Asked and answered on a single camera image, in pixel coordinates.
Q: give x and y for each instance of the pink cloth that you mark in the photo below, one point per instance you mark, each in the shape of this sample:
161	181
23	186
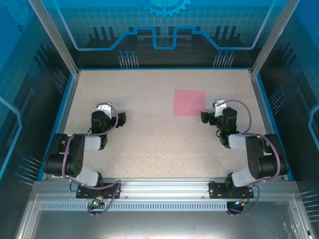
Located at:
188	102

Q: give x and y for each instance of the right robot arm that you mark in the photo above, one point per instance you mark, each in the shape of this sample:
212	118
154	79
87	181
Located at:
259	154

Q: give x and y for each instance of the blue printed side panel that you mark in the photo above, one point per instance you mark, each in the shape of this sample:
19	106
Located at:
299	74
20	74

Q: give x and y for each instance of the blue printed gear panel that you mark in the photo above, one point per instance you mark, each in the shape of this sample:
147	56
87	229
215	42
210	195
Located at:
159	22

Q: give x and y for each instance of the steel cabinet tray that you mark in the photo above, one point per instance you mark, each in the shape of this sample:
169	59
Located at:
159	224

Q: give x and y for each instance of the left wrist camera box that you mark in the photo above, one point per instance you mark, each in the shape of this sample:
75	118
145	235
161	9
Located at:
104	108

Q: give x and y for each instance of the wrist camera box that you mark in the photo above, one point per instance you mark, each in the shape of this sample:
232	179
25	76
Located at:
104	108
219	102

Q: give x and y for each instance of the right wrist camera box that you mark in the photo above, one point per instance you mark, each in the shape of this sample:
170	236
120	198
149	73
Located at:
219	102

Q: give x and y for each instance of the aluminium table side rail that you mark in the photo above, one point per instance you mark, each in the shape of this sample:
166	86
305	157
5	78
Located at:
263	112
66	112

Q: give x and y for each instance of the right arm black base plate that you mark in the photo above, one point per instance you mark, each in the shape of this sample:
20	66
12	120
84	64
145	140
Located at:
215	190

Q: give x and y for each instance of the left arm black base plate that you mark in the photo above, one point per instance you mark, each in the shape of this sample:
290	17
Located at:
83	193

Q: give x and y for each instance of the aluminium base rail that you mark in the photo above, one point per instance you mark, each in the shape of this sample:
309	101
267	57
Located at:
162	188

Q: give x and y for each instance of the right aluminium frame post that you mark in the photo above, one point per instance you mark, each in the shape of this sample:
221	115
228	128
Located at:
272	37

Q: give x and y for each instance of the aluminium frame post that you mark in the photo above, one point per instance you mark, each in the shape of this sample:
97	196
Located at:
56	37
272	37

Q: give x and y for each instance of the left aluminium frame post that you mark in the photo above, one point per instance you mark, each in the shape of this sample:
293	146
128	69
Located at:
56	37

